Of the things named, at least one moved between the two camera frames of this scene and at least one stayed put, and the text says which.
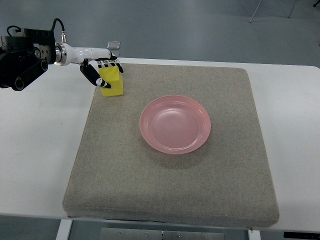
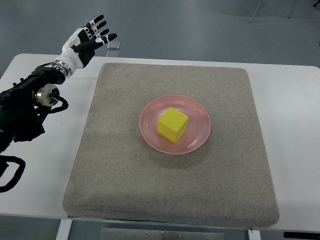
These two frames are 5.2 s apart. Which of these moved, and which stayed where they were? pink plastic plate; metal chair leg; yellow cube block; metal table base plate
Moved: yellow cube block
Stayed: pink plastic plate; metal chair leg; metal table base plate
